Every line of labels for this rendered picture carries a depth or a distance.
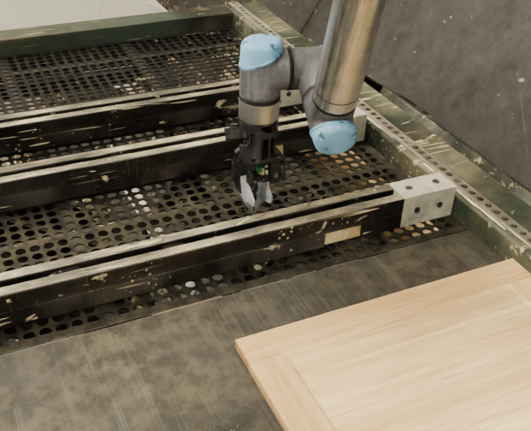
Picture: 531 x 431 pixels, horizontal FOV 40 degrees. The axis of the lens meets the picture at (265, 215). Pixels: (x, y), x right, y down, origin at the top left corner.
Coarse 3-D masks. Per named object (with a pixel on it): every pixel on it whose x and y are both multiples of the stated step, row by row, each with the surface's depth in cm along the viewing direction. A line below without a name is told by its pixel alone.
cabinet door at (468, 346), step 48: (432, 288) 130; (480, 288) 131; (528, 288) 131; (288, 336) 119; (336, 336) 120; (384, 336) 120; (432, 336) 121; (480, 336) 121; (528, 336) 122; (288, 384) 111; (336, 384) 111; (384, 384) 112; (432, 384) 112; (480, 384) 112; (528, 384) 113
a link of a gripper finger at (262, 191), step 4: (256, 184) 148; (260, 184) 147; (264, 184) 146; (256, 188) 148; (260, 188) 148; (264, 188) 146; (268, 188) 145; (256, 192) 148; (260, 192) 148; (264, 192) 147; (268, 192) 145; (256, 196) 149; (260, 196) 149; (264, 196) 147; (268, 196) 145; (272, 196) 145; (256, 200) 149; (260, 200) 149; (264, 200) 147; (268, 200) 146; (272, 200) 145; (256, 204) 149; (256, 208) 150
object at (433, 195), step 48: (384, 192) 147; (432, 192) 147; (144, 240) 130; (192, 240) 133; (240, 240) 132; (288, 240) 137; (0, 288) 118; (48, 288) 120; (96, 288) 124; (144, 288) 129
